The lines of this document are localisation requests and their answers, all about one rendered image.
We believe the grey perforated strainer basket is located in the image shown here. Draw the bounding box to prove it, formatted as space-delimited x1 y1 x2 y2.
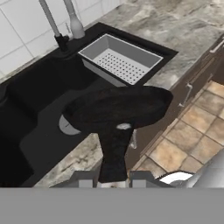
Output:
77 32 165 88

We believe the dark brown cupboard door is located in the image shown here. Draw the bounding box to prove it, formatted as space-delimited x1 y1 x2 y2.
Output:
124 86 181 173
171 53 218 117

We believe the black frying pan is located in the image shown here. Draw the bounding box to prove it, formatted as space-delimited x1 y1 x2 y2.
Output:
62 85 175 185

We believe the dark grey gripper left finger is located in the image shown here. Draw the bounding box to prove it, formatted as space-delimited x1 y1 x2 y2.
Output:
50 171 102 189

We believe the grey sink drain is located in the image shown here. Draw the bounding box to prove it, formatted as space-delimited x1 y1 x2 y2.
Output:
59 114 81 137

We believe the white round object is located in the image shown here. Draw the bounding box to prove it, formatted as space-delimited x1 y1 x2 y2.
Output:
159 171 196 188

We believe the grey tap with black base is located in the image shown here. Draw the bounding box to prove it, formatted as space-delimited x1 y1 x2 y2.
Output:
38 0 87 53

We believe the black kitchen sink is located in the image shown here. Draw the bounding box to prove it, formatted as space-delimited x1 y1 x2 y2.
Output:
0 21 179 188

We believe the grey rounded metal object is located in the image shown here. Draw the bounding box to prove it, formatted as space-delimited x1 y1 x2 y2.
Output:
183 156 224 189

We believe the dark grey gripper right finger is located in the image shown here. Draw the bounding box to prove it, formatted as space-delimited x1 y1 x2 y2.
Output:
128 170 170 189

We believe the dark brown drawer front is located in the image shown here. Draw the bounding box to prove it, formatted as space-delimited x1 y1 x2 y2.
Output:
200 36 224 87

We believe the silver cupboard handle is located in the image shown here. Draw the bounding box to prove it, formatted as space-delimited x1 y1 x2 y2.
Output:
129 129 138 150
178 82 193 109

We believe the silver drawer handle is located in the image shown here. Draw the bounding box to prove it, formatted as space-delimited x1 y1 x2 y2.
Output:
209 38 224 54

